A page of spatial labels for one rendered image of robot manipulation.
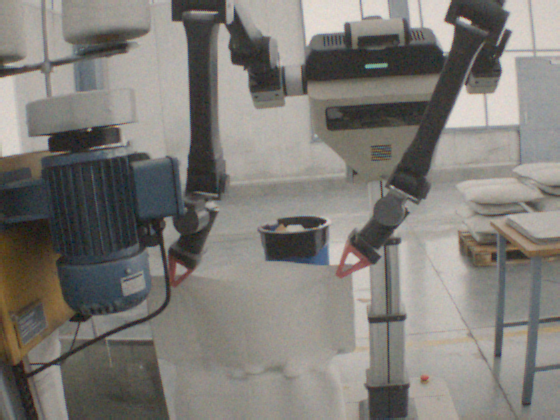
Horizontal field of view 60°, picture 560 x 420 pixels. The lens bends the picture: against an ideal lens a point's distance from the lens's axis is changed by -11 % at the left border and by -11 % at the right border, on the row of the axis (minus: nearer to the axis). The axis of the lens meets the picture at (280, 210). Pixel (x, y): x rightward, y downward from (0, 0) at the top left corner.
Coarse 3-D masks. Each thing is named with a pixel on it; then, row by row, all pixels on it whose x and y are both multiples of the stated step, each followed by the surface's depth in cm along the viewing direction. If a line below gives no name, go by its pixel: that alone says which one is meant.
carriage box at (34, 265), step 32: (0, 160) 75; (32, 160) 85; (32, 224) 84; (0, 256) 74; (32, 256) 83; (0, 288) 72; (32, 288) 82; (0, 320) 72; (64, 320) 91; (0, 352) 73
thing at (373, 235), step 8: (368, 224) 110; (376, 224) 108; (360, 232) 110; (368, 232) 109; (376, 232) 108; (384, 232) 108; (392, 232) 109; (360, 240) 106; (368, 240) 109; (376, 240) 109; (384, 240) 109; (368, 248) 107; (376, 248) 109; (376, 256) 107
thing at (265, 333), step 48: (192, 288) 116; (240, 288) 108; (288, 288) 110; (336, 288) 114; (192, 336) 118; (240, 336) 110; (288, 336) 111; (336, 336) 116; (192, 384) 113; (240, 384) 112; (288, 384) 111; (336, 384) 113
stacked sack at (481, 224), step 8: (480, 216) 432; (488, 216) 428; (496, 216) 423; (504, 216) 418; (472, 224) 423; (480, 224) 414; (488, 224) 411; (480, 232) 410; (488, 232) 410; (496, 232) 409
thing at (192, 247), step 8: (200, 232) 112; (208, 232) 113; (176, 240) 115; (184, 240) 112; (192, 240) 111; (200, 240) 112; (168, 248) 110; (176, 248) 110; (184, 248) 112; (192, 248) 112; (200, 248) 113; (184, 256) 110; (192, 256) 110; (200, 256) 113; (192, 264) 110
